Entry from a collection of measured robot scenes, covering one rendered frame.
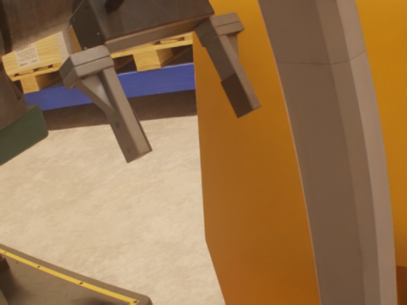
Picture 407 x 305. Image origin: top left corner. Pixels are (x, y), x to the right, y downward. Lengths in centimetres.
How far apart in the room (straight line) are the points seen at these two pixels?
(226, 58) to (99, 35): 14
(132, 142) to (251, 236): 30
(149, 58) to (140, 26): 254
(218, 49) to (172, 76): 246
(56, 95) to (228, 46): 300
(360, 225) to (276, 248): 41
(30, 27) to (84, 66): 49
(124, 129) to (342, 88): 25
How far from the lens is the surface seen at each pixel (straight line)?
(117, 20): 53
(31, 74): 363
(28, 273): 137
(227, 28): 60
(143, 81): 315
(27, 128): 101
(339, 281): 38
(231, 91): 60
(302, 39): 31
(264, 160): 73
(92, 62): 51
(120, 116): 51
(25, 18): 97
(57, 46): 341
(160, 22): 55
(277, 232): 74
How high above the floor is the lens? 93
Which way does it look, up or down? 20 degrees down
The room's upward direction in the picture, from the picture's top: 16 degrees counter-clockwise
